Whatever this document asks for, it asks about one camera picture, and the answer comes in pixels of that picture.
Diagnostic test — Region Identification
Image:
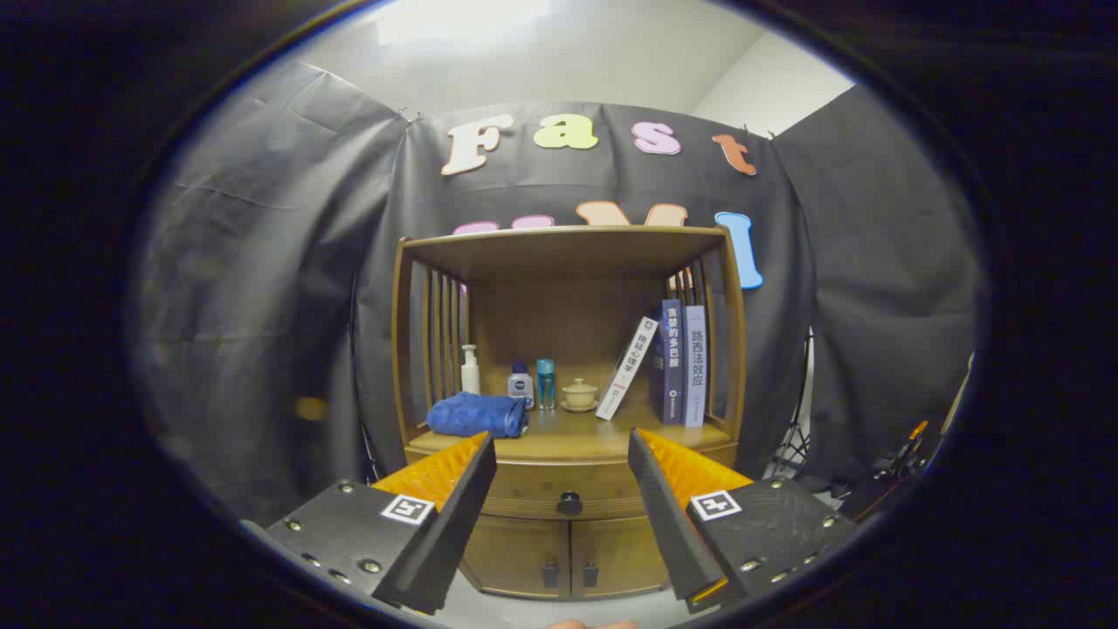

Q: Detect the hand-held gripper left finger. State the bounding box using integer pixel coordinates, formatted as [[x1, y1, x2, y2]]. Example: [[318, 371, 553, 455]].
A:
[[262, 430, 497, 616]]

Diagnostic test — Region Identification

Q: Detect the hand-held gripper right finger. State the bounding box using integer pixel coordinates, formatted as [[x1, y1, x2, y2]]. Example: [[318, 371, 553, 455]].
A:
[[627, 427, 861, 614]]

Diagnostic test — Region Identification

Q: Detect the wooden drawer with black knob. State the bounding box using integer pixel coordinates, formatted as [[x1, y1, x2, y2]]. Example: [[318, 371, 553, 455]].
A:
[[404, 444, 740, 522]]

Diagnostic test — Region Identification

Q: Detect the wooden cabinet door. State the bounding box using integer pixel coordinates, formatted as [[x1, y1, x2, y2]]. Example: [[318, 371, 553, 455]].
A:
[[571, 515, 670, 597], [459, 515, 572, 600]]

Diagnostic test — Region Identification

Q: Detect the wooden countertop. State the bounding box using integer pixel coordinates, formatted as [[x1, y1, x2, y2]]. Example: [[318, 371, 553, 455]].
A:
[[406, 402, 735, 460]]

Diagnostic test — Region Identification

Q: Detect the wooden cabinet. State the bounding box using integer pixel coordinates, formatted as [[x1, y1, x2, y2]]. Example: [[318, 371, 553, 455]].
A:
[[390, 225, 749, 602]]

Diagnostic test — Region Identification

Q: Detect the rolled blue towel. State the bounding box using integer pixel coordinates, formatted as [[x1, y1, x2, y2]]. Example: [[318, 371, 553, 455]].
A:
[[426, 391, 530, 439]]

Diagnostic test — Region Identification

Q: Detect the black tripod stand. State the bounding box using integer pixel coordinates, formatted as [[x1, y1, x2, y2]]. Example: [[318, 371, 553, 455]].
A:
[[769, 332, 818, 481]]

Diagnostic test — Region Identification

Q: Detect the light purple book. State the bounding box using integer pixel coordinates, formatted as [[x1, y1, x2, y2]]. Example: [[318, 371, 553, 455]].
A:
[[683, 305, 708, 428]]

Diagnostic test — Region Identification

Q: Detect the dark blue book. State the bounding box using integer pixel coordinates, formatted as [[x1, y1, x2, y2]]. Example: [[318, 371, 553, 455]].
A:
[[651, 299, 685, 425]]

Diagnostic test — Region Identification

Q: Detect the white book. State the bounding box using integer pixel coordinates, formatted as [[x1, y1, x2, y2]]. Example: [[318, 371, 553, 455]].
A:
[[596, 316, 660, 421]]

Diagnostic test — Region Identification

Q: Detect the black mat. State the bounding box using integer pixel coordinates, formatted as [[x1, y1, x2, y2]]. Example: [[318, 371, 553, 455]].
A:
[[834, 472, 927, 525]]

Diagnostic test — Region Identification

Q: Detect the black and orange device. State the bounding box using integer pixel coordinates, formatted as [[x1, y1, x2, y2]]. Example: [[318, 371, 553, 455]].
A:
[[873, 419, 931, 490]]

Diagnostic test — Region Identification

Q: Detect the black backdrop cloth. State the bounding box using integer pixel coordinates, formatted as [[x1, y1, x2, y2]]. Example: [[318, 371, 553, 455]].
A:
[[131, 61, 983, 525]]

